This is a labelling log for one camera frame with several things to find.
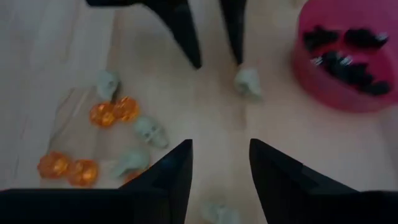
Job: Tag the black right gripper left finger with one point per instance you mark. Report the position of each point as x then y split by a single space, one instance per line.
149 202

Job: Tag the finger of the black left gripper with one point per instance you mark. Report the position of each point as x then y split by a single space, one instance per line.
234 25
180 28

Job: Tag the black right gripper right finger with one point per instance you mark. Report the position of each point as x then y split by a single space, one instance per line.
295 199

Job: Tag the small beige plastic skull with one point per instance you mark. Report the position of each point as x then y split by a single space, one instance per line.
150 132
130 161
107 84
247 84

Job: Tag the small black plastic spider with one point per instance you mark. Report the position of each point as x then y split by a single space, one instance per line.
376 88
332 63
357 73

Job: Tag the pink plastic bowl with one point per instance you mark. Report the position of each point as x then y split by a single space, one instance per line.
311 90

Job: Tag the clear plastic bag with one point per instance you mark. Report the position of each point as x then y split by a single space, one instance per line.
71 124

